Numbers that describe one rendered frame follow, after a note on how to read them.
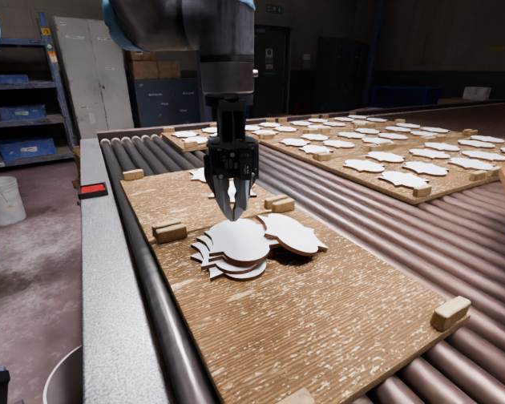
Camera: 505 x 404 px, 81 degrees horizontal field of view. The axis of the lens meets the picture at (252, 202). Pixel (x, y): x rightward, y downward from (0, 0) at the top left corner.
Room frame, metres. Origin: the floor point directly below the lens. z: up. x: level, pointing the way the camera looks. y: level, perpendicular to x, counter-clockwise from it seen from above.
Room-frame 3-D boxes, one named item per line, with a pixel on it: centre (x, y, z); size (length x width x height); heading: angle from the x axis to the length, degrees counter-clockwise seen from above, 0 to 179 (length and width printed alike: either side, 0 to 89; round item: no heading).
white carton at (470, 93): (5.90, -4.20, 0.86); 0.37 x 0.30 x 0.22; 36
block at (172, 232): (0.51, 0.16, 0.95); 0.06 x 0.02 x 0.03; 119
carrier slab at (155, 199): (0.77, 0.16, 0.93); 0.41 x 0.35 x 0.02; 30
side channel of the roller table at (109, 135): (2.52, -0.96, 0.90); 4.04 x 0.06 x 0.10; 118
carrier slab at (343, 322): (0.41, -0.05, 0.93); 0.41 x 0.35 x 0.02; 29
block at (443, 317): (0.30, -0.26, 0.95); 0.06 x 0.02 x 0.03; 119
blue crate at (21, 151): (4.18, 3.22, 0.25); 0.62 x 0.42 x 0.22; 133
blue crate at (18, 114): (4.24, 3.15, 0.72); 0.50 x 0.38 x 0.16; 118
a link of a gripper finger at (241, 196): (0.46, 0.02, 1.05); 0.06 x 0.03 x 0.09; 9
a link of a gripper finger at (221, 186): (0.45, 0.05, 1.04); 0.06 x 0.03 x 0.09; 9
